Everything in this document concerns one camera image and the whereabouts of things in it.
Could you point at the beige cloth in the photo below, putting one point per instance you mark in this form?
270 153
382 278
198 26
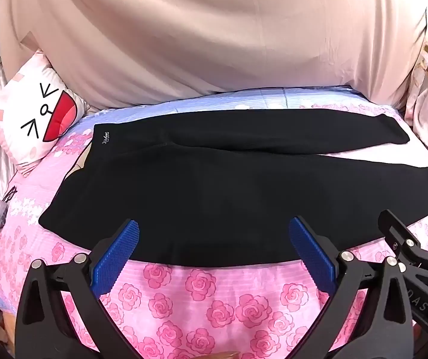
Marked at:
214 33

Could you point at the pink floral blanket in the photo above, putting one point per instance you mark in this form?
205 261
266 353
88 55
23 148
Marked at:
199 306

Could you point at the black pants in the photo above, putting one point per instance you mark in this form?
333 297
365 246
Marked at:
206 194

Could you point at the cat face pillow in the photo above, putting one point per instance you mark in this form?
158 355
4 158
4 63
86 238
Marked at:
30 119

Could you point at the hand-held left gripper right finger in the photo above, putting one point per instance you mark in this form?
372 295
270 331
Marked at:
311 248

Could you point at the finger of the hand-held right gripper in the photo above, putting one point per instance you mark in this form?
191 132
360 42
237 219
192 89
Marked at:
399 232

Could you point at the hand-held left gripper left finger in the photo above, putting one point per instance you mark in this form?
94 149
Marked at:
118 250

